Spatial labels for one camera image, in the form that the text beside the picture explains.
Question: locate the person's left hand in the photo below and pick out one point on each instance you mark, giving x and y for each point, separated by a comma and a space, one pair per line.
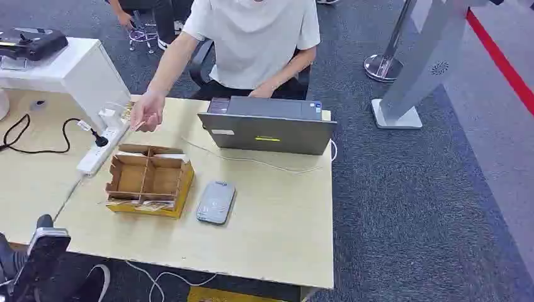
262, 91

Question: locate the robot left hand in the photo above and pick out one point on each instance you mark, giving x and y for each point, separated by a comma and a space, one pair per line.
44, 254

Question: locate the person's right hand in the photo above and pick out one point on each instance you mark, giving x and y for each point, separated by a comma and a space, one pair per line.
148, 110

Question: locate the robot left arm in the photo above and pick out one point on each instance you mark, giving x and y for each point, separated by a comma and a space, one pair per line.
8, 260

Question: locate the stack of printed cards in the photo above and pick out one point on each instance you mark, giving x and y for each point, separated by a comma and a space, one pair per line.
127, 112

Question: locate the grey laptop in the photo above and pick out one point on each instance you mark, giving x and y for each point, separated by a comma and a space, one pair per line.
267, 133

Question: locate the person in white shirt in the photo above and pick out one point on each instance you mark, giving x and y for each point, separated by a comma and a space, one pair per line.
254, 46

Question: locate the white card in box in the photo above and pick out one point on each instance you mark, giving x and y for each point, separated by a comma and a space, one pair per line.
173, 156

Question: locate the white power strip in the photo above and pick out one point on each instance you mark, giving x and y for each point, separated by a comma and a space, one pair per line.
100, 152

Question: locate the black office chair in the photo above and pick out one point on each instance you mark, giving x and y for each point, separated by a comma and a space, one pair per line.
200, 62

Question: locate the wooden card box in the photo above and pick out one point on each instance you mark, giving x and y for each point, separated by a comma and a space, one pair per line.
150, 183

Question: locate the chrome stool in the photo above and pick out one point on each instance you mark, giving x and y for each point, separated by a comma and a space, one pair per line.
142, 35

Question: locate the white cabinet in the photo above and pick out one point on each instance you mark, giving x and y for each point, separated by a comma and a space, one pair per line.
79, 71

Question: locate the row of cards in box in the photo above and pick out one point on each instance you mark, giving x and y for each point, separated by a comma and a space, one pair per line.
142, 205

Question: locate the person in dark clothing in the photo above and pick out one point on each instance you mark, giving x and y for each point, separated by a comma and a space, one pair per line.
167, 16

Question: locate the grey desk grommet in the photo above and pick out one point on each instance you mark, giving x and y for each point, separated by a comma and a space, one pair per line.
38, 104

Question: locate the black desktop device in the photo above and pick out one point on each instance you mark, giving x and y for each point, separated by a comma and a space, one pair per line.
37, 43

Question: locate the white kiosk stand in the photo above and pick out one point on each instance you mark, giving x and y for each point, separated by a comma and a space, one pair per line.
425, 62

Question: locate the yellow box under desk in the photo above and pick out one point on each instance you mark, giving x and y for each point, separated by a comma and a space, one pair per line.
225, 295

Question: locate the red barrier belt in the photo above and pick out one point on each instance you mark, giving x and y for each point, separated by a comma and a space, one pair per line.
500, 62

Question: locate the chrome stanchion post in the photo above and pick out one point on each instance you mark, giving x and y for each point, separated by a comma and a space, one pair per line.
386, 62

